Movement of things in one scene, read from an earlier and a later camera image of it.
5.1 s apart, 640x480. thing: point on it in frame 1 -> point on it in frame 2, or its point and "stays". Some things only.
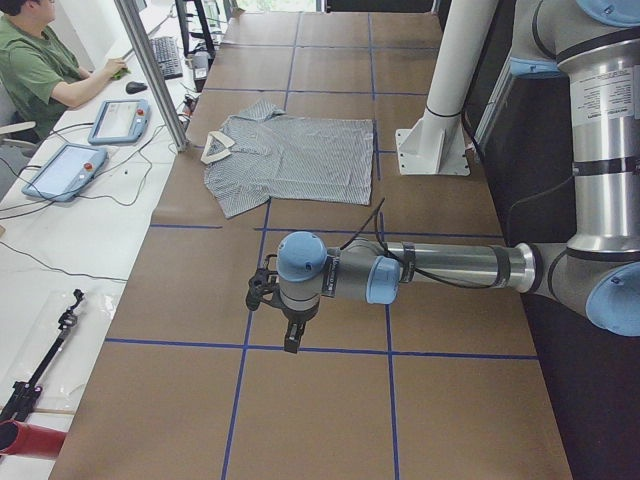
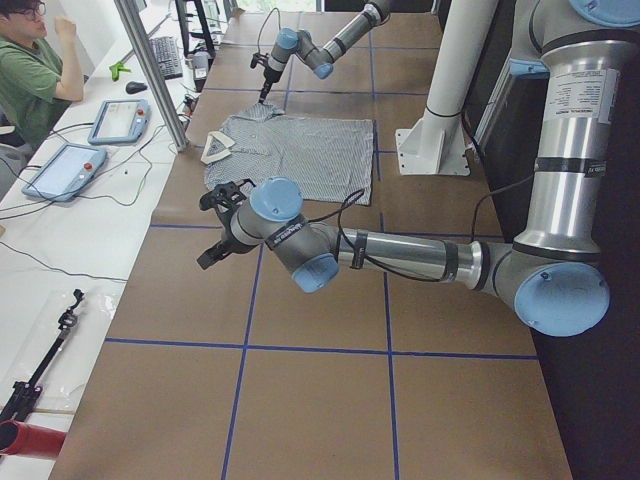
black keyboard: (167, 53) stays
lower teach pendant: (66, 173) stays
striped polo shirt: (259, 156) stays
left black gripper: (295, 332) -> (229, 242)
